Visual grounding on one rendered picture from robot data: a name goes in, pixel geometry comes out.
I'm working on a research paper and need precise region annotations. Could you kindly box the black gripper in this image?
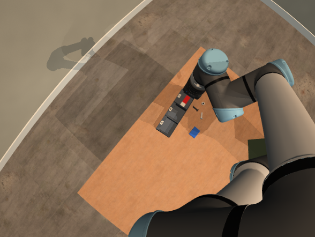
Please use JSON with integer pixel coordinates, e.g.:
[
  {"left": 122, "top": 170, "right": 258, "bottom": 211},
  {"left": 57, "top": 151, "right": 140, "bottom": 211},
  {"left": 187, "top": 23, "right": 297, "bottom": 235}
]
[{"left": 183, "top": 72, "right": 205, "bottom": 100}]

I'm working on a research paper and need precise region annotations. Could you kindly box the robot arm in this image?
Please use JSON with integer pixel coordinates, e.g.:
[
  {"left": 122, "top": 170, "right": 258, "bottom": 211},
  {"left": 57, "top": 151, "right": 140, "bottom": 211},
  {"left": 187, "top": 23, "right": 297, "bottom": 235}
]
[{"left": 128, "top": 48, "right": 315, "bottom": 237}]

